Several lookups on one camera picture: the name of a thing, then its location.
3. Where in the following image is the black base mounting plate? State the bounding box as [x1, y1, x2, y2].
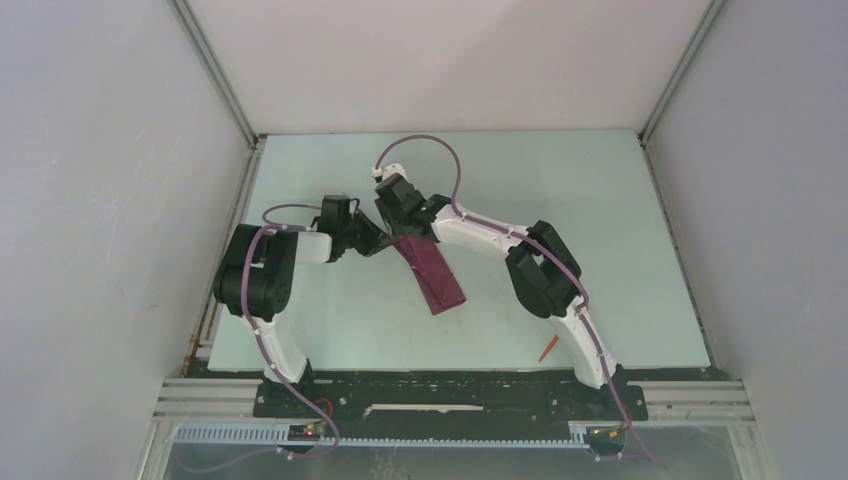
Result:
[253, 369, 648, 442]

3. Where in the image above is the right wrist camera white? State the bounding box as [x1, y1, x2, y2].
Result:
[372, 163, 407, 183]

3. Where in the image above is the orange plastic knife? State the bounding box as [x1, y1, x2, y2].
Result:
[538, 335, 559, 363]

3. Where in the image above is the left corner aluminium post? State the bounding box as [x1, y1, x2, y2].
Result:
[167, 0, 260, 149]

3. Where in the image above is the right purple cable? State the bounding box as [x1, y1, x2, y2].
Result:
[374, 134, 670, 475]

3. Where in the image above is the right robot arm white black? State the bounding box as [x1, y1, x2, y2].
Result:
[373, 171, 622, 418]

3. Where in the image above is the right corner aluminium post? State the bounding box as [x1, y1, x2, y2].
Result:
[638, 0, 730, 148]

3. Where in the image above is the aluminium frame rail front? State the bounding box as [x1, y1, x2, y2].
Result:
[153, 379, 755, 449]

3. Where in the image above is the corner aluminium post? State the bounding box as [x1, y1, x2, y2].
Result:
[167, 0, 260, 149]
[638, 0, 730, 148]

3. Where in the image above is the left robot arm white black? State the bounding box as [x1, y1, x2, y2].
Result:
[213, 195, 393, 417]

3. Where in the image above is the magenta cloth napkin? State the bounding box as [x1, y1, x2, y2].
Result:
[395, 236, 466, 316]

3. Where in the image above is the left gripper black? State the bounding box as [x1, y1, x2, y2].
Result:
[339, 209, 396, 258]

